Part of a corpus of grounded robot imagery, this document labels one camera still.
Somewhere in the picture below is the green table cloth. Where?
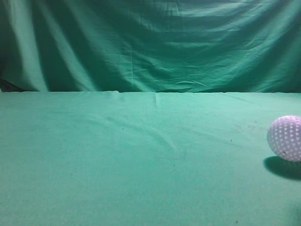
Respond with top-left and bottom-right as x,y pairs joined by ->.
0,92 -> 301,226

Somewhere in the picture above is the green backdrop cloth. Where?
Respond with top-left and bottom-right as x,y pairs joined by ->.
0,0 -> 301,93

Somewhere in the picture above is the white dimpled golf ball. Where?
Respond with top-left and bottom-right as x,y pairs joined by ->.
267,115 -> 301,162

